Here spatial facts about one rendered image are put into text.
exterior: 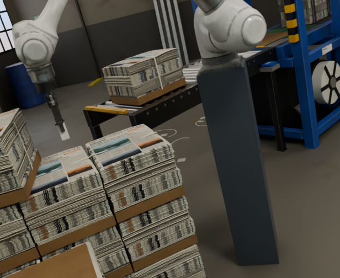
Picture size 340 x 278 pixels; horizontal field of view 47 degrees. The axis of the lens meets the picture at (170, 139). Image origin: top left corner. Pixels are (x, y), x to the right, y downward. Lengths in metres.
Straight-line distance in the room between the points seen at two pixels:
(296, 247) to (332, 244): 0.17
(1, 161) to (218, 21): 0.86
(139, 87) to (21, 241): 1.10
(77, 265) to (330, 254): 1.25
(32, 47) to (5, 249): 0.69
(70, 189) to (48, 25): 0.55
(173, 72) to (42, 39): 1.22
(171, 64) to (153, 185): 1.03
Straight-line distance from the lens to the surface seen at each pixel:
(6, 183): 1.38
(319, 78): 3.24
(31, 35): 1.27
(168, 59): 2.34
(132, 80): 2.18
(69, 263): 1.42
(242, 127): 1.71
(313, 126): 3.10
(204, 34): 1.62
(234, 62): 1.66
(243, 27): 1.42
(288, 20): 2.86
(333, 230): 2.28
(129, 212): 1.50
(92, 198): 1.44
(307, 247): 2.17
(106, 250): 1.56
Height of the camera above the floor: 1.35
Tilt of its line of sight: 20 degrees down
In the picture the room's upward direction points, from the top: 15 degrees counter-clockwise
